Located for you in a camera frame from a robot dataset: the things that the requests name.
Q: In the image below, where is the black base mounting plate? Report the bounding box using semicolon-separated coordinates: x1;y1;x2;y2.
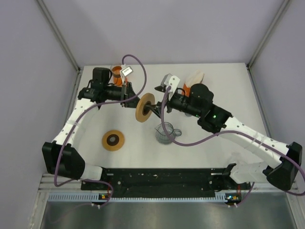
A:
81;168;250;198

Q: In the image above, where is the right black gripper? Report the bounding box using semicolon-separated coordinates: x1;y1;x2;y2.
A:
146;92;202;119

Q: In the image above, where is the grey slotted cable duct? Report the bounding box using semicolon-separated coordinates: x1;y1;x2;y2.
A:
48;192;241;203

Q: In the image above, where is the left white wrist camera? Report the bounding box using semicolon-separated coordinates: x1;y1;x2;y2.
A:
120;66;133;77

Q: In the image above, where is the clear glass server jug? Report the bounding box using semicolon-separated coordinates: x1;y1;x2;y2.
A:
154;122;183;145

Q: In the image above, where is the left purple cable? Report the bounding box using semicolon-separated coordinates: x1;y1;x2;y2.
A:
54;54;147;208

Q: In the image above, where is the orange liquid glass beaker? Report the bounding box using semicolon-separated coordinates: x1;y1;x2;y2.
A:
110;65;122;86

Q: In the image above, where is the aluminium front rail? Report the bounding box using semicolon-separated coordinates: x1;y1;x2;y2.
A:
38;173;299;192

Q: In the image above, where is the orange coffee filter box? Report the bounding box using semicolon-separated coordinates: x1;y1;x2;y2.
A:
182;70;204;96

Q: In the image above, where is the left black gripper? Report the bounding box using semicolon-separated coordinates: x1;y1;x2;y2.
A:
103;81;146;109

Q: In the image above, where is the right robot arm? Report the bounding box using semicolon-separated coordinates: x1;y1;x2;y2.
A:
144;83;305;192

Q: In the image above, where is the wooden dripper holder ring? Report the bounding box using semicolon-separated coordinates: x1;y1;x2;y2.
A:
135;93;155;123

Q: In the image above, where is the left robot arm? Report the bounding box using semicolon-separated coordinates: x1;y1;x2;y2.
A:
42;67;139;189

